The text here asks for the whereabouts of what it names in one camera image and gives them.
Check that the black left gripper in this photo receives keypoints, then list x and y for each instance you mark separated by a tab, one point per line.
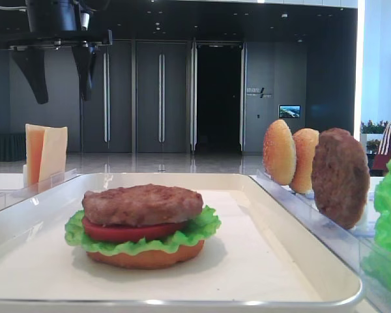
56	24

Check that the orange cheese slice upright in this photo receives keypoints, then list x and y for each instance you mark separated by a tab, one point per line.
34	145

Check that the yellow cheese slice upright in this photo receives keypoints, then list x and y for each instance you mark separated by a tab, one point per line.
53	158

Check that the meat patty on burger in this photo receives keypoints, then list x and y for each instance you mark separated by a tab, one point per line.
142	205

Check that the tomato slice on burger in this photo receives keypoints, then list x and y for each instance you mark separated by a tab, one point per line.
124	233

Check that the lettuce leaf on burger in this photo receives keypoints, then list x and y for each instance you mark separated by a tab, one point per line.
198	229

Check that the upright meat patty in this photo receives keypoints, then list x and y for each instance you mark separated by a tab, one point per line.
340	177

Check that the upright green lettuce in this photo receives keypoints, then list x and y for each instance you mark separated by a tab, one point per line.
389	208

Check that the clear left rack front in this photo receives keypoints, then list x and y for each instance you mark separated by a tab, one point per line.
14	188

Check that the clear rack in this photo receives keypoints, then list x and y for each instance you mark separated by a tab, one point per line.
14	188
355	247

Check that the bottom bun on tray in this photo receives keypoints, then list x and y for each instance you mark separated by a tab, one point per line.
152	259

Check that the far upright bun slice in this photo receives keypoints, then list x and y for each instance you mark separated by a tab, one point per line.
279	153

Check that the upright bun slice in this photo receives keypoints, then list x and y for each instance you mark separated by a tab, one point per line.
279	153
306	140

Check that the white metal tray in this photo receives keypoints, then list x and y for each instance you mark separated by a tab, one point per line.
262	259

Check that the person in maroon jacket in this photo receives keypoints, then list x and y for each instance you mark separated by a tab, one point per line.
384	151

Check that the clear right rack front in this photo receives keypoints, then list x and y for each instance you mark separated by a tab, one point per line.
355	247

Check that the wall display screen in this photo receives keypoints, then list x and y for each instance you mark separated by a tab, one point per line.
289	111

